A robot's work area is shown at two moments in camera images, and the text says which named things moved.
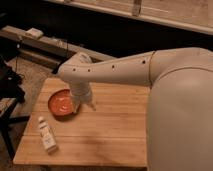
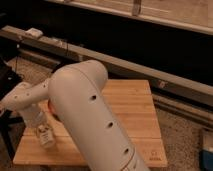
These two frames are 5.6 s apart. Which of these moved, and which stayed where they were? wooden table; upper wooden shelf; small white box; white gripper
Moved: white gripper
Stayed: upper wooden shelf; wooden table; small white box
